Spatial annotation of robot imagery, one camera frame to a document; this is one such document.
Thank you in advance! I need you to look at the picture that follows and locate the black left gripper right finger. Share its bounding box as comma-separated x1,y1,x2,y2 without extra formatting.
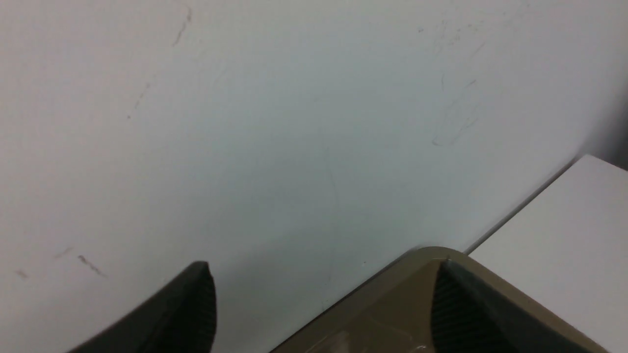
431,260,582,353

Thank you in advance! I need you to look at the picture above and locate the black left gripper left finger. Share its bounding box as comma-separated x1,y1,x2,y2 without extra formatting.
71,261,217,353

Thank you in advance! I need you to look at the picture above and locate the taupe plastic rectangular bin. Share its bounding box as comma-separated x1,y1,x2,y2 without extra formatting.
274,247,605,353

